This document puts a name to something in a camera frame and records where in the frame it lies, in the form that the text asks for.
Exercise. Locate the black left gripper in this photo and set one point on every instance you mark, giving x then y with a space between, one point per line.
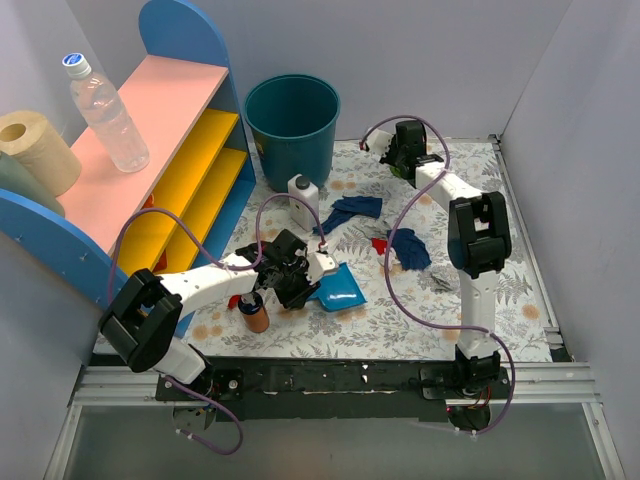
296 290

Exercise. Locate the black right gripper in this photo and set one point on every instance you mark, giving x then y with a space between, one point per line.
395 156

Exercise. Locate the blue plastic dustpan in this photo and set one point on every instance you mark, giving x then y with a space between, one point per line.
339 291

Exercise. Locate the long dark blue paper scrap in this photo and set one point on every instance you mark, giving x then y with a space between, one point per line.
347 207

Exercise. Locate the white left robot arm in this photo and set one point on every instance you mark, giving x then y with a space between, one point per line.
140 322

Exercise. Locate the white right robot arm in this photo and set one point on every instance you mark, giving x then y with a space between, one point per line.
478 245

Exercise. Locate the orange spray bottle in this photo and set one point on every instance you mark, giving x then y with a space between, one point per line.
252 309

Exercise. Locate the red paper scrap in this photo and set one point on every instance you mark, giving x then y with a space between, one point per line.
233 301
380 245

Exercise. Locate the small white paper scrap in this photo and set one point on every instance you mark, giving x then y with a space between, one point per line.
393 266

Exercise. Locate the blue pink yellow shelf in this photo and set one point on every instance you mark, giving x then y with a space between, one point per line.
183 206

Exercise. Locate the teal plastic waste bin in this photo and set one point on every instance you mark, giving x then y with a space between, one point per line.
293 119

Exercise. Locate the clear plastic water bottle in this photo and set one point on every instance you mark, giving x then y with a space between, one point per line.
102 108

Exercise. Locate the grey green roll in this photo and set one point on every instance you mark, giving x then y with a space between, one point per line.
17 179

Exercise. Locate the beige paper towel roll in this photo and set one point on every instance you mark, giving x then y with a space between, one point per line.
31 139

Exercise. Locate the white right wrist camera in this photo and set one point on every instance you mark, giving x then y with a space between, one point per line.
377 142

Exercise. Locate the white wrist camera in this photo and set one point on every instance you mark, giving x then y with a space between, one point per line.
377 142
320 264

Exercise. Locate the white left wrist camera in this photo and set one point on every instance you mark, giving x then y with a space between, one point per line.
320 264

